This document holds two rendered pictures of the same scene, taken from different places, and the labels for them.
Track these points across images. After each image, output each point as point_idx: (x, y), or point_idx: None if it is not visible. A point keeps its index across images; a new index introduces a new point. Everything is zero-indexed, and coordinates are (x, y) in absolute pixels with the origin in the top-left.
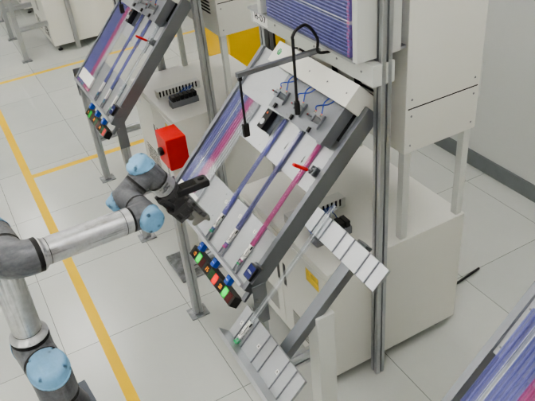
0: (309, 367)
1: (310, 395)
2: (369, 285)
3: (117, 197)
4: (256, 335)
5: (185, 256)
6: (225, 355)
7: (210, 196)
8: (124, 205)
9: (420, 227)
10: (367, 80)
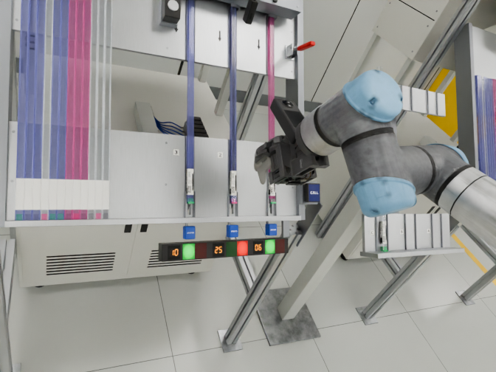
0: (174, 286)
1: (207, 298)
2: (441, 113)
3: (410, 176)
4: (393, 226)
5: (4, 317)
6: (114, 362)
7: (133, 164)
8: (429, 176)
9: (210, 100)
10: None
